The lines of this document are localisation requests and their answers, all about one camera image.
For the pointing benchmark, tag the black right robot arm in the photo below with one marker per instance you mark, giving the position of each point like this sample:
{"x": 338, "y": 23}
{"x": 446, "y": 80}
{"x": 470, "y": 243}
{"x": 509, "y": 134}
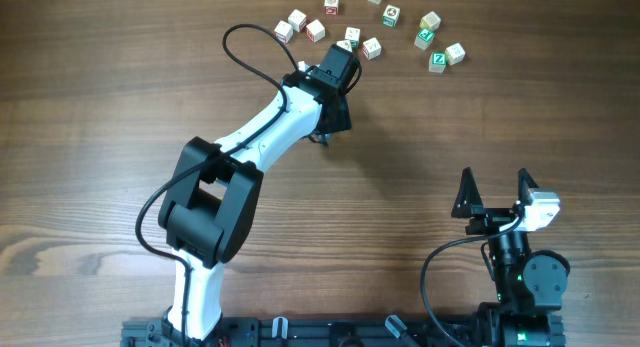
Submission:
{"x": 529, "y": 284}

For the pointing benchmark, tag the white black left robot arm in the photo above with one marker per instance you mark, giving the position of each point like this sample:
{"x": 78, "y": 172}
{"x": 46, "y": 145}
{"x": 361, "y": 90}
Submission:
{"x": 209, "y": 212}

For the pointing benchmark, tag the green bordered picture block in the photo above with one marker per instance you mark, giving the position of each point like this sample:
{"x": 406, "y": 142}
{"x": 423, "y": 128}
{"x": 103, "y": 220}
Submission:
{"x": 390, "y": 16}

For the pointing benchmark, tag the red edged wooden block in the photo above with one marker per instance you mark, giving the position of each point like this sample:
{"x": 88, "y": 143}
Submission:
{"x": 298, "y": 20}

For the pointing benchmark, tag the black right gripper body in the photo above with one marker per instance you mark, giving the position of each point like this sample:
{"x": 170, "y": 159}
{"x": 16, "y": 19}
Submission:
{"x": 490, "y": 219}

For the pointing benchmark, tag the yellow edged wooden block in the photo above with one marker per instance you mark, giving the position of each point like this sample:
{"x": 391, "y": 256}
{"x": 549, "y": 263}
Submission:
{"x": 431, "y": 21}

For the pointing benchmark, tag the green letter Z block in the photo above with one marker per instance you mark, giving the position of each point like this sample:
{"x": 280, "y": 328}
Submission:
{"x": 437, "y": 62}

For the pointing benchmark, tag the wooden block number one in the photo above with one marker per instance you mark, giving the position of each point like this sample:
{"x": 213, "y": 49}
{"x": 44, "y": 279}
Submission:
{"x": 371, "y": 48}

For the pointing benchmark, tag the wooden block letter Z side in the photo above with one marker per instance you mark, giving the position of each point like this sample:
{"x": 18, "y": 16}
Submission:
{"x": 283, "y": 31}

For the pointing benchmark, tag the red letter Q block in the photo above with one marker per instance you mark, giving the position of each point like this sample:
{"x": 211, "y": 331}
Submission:
{"x": 331, "y": 7}

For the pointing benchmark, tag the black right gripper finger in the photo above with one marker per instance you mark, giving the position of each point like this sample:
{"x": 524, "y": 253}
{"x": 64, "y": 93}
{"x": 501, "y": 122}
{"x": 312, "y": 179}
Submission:
{"x": 526, "y": 186}
{"x": 468, "y": 202}

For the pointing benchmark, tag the yellow turtle wooden block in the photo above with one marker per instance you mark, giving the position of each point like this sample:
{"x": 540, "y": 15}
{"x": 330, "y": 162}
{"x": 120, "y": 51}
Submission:
{"x": 455, "y": 53}

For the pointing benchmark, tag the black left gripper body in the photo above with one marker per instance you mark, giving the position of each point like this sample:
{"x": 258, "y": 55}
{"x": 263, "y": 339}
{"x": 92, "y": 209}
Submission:
{"x": 343, "y": 123}

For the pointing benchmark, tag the green letter wooden block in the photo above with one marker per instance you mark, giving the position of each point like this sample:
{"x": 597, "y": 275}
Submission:
{"x": 352, "y": 34}

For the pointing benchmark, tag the red number six block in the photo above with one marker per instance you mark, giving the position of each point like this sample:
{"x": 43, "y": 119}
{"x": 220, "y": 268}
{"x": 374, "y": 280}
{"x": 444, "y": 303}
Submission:
{"x": 345, "y": 44}

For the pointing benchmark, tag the wooden block animal drawing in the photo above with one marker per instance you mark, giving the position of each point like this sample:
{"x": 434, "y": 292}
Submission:
{"x": 315, "y": 31}

